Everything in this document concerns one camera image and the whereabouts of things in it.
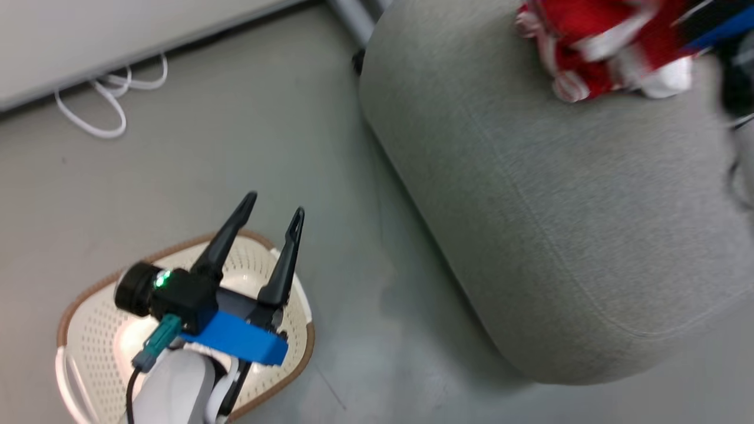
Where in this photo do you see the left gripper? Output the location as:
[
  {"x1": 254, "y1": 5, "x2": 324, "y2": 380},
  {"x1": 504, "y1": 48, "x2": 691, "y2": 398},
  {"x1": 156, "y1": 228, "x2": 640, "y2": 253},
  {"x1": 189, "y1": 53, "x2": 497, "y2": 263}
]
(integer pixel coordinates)
[{"x1": 114, "y1": 191, "x2": 306, "y2": 367}]

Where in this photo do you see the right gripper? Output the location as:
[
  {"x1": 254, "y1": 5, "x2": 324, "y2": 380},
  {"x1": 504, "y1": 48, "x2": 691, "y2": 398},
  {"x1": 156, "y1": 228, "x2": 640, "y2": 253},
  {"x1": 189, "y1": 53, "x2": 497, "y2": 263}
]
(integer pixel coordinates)
[{"x1": 674, "y1": 0, "x2": 754, "y2": 54}]

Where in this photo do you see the red lettered jersey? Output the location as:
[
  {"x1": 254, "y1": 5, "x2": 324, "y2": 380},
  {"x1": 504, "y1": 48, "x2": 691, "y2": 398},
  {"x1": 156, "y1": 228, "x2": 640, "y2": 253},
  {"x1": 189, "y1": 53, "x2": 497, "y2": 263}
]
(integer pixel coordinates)
[{"x1": 515, "y1": 0, "x2": 707, "y2": 104}]

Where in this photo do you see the beige perforated laundry basket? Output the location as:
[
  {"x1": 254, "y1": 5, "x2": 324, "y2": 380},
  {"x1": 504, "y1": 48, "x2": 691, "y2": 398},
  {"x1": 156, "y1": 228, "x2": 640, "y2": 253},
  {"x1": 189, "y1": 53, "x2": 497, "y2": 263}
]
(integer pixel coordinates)
[{"x1": 56, "y1": 228, "x2": 316, "y2": 424}]

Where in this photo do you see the large white partition panel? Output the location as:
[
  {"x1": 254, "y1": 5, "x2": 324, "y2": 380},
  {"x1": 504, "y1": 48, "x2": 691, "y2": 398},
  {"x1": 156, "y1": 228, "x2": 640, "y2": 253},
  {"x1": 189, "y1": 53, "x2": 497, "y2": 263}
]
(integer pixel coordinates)
[{"x1": 0, "y1": 0, "x2": 307, "y2": 112}]

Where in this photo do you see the grey upholstered ottoman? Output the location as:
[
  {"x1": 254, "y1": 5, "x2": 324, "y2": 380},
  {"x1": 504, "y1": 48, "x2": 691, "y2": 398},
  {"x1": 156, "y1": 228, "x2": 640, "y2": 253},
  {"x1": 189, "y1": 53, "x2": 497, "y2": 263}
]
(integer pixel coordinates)
[{"x1": 358, "y1": 0, "x2": 754, "y2": 386}]

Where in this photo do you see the teal cable plug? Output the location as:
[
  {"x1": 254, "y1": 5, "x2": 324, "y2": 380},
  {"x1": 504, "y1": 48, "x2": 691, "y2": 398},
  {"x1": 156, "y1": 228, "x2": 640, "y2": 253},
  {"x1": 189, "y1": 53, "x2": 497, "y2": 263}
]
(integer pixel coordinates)
[{"x1": 133, "y1": 314, "x2": 183, "y2": 373}]

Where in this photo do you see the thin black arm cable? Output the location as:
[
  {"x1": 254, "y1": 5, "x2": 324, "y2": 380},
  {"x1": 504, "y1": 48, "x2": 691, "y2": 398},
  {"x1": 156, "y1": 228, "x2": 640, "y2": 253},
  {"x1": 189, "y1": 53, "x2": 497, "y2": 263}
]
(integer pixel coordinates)
[{"x1": 125, "y1": 365, "x2": 145, "y2": 424}]

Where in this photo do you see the looped white power cable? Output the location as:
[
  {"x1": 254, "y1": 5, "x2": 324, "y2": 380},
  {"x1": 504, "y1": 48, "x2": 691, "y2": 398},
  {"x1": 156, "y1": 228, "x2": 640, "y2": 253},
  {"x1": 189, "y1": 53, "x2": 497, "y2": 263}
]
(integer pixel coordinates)
[{"x1": 55, "y1": 53, "x2": 168, "y2": 140}]

